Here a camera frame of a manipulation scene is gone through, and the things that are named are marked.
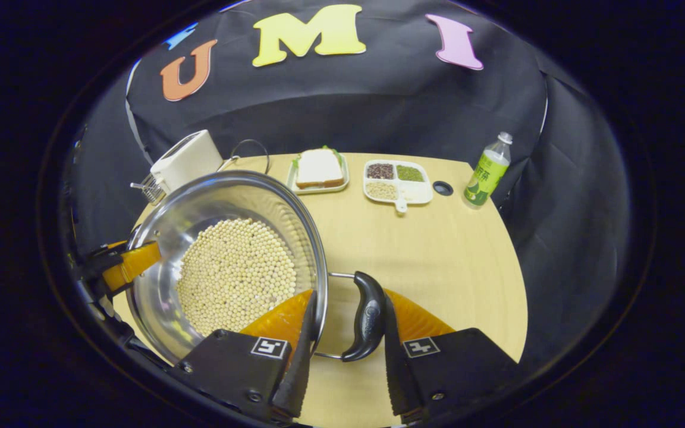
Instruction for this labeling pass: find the green label drink bottle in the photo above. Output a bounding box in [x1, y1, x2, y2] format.
[463, 131, 514, 209]

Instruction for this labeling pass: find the black power cable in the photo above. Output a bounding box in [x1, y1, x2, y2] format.
[218, 139, 271, 176]

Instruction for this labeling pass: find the white divided grain dish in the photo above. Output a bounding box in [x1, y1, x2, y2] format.
[362, 159, 434, 213]

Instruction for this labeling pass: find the white bread sandwich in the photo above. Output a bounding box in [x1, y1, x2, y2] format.
[295, 146, 346, 190]

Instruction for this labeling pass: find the pile of soybeans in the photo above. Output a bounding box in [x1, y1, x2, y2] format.
[176, 218, 298, 338]

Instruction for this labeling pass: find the stainless steel pot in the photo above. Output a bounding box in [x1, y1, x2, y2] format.
[125, 170, 388, 365]

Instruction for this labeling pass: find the white toaster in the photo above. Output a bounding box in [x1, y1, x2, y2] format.
[130, 129, 225, 206]

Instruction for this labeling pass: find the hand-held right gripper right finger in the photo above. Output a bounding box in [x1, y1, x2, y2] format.
[382, 288, 524, 426]

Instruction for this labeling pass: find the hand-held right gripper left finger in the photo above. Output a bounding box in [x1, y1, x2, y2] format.
[170, 289, 319, 424]

